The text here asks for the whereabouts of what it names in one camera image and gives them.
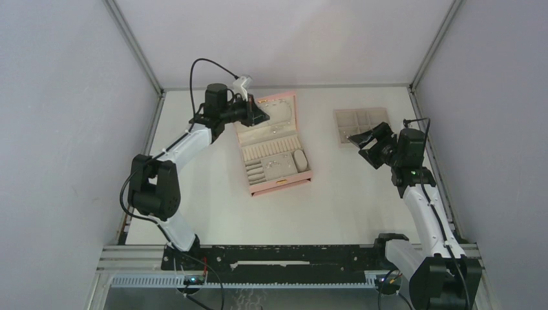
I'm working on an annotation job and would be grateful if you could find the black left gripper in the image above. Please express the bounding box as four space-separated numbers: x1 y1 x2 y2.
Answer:
220 93 269 127

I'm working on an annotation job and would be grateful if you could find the pink jewelry box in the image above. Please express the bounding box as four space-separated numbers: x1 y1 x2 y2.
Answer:
235 91 313 196

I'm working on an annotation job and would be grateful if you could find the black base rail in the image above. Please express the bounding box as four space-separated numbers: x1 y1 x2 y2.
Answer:
160 245 394 272

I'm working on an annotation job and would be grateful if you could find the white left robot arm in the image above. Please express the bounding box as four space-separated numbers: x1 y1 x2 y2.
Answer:
121 77 270 269

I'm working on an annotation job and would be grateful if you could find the black right camera cable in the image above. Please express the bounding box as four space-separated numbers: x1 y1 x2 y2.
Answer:
377 118 472 310

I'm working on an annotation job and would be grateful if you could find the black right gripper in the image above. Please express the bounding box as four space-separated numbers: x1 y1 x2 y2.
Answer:
349 121 403 169

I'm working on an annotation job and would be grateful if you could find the beige oval watch pillow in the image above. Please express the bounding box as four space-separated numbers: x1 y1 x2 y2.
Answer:
293 149 308 172

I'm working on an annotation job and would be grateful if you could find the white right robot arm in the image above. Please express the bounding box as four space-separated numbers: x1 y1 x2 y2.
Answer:
348 119 483 309

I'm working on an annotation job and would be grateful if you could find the beige divided tray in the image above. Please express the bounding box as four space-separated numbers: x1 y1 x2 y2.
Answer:
333 108 390 147

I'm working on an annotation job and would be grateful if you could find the white slotted cable duct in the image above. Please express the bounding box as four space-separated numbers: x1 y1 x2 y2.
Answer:
111 274 376 289

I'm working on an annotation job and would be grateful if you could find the black left camera cable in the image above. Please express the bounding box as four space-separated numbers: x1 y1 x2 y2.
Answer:
119 57 240 249

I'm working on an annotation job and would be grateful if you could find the black camera cable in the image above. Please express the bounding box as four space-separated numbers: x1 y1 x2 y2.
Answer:
377 118 472 310
119 57 240 249

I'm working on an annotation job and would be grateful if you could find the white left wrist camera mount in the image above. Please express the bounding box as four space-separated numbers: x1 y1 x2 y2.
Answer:
233 74 253 101

